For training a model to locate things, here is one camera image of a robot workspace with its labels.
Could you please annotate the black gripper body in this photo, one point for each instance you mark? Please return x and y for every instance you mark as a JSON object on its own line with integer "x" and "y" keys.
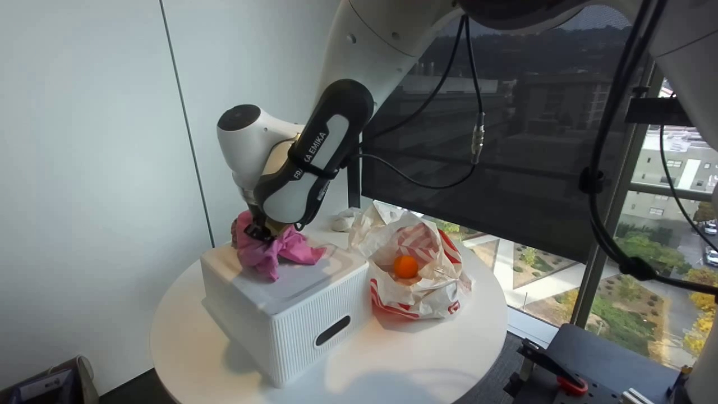
{"x": 260, "y": 227}

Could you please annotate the pink cloth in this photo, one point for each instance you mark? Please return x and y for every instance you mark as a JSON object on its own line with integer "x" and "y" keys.
{"x": 288, "y": 250}

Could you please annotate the orange fruit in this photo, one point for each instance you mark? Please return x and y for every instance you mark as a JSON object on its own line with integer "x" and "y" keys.
{"x": 404, "y": 268}

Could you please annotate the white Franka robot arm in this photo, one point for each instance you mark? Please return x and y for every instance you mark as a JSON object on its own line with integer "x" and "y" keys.
{"x": 350, "y": 46}

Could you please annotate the white basket box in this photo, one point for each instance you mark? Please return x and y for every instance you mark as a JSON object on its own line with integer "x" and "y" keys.
{"x": 284, "y": 328}

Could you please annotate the small white bowl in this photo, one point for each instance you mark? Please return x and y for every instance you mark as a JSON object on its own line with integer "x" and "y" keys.
{"x": 343, "y": 223}

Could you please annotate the black open box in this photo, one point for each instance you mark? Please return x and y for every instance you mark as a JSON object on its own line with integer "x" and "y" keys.
{"x": 53, "y": 384}

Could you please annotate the black window blind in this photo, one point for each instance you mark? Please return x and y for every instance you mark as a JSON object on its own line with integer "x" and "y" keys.
{"x": 539, "y": 186}

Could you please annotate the black floor control box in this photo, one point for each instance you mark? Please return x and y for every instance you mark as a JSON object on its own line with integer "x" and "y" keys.
{"x": 614, "y": 359}

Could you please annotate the black window frame column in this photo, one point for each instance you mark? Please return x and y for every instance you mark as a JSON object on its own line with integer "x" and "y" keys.
{"x": 356, "y": 191}

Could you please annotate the grey window frame post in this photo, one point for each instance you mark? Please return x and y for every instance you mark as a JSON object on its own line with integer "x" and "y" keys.
{"x": 619, "y": 204}

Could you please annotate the black camera on mount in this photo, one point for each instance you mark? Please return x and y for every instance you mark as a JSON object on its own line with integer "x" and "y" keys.
{"x": 659, "y": 111}

